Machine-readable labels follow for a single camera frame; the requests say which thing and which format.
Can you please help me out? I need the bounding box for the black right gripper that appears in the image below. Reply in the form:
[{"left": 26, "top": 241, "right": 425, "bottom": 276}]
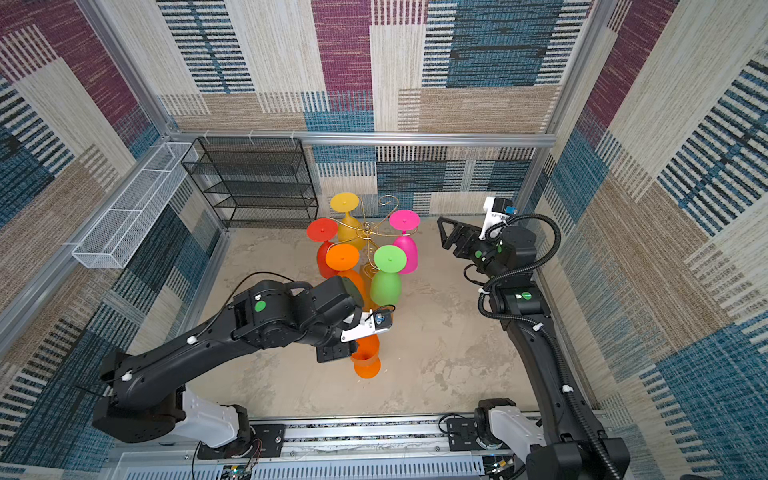
[{"left": 437, "top": 217, "right": 506, "bottom": 283}]

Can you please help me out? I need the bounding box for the orange wine glass back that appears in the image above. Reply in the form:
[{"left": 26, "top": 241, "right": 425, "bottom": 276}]
[{"left": 351, "top": 335, "right": 381, "bottom": 379}]

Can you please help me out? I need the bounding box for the orange wine glass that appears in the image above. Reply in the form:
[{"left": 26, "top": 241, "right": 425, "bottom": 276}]
[
  {"left": 325, "top": 244, "right": 370, "bottom": 306},
  {"left": 351, "top": 335, "right": 381, "bottom": 379}
]

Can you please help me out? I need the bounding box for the pink wine glass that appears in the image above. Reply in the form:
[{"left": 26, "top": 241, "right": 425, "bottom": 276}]
[{"left": 389, "top": 210, "right": 421, "bottom": 275}]

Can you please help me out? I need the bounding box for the green wine glass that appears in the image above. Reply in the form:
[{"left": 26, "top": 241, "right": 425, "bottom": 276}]
[{"left": 370, "top": 245, "right": 407, "bottom": 306}]

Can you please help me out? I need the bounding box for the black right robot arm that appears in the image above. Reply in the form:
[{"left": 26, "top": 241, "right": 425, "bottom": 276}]
[{"left": 437, "top": 214, "right": 630, "bottom": 479}]

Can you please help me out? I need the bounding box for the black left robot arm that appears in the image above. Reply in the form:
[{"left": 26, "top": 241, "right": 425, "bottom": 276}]
[{"left": 92, "top": 276, "right": 364, "bottom": 459}]

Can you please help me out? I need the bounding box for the orange wine glass front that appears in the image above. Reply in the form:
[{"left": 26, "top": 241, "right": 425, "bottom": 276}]
[{"left": 325, "top": 244, "right": 370, "bottom": 306}]

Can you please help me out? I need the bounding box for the yellow wine glass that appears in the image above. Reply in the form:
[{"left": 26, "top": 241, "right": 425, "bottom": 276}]
[{"left": 330, "top": 192, "right": 365, "bottom": 251}]

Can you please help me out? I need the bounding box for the red wine glass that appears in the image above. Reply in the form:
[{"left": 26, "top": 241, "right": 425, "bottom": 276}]
[{"left": 306, "top": 218, "right": 338, "bottom": 279}]

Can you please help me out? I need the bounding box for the black mesh shelf rack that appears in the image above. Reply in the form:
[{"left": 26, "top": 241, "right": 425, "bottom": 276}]
[{"left": 181, "top": 137, "right": 319, "bottom": 229}]

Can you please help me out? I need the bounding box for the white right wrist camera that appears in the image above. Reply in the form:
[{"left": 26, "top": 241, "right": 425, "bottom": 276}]
[{"left": 480, "top": 197, "right": 518, "bottom": 240}]

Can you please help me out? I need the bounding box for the gold wire wine glass rack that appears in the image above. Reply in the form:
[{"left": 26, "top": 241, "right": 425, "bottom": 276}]
[{"left": 333, "top": 195, "right": 406, "bottom": 307}]

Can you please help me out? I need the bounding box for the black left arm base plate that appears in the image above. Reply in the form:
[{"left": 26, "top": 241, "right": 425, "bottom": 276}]
[{"left": 195, "top": 424, "right": 286, "bottom": 460}]

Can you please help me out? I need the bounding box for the aluminium front rail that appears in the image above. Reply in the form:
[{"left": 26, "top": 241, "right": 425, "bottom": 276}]
[{"left": 99, "top": 399, "right": 541, "bottom": 479}]

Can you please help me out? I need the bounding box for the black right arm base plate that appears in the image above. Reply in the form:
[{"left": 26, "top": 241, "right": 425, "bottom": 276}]
[{"left": 438, "top": 414, "right": 499, "bottom": 451}]

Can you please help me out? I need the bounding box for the white mesh wall basket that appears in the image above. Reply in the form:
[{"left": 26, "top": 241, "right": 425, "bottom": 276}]
[{"left": 72, "top": 142, "right": 191, "bottom": 269}]

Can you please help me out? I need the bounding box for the black corrugated cable conduit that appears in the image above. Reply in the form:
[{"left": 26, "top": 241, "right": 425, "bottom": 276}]
[{"left": 461, "top": 212, "right": 619, "bottom": 480}]

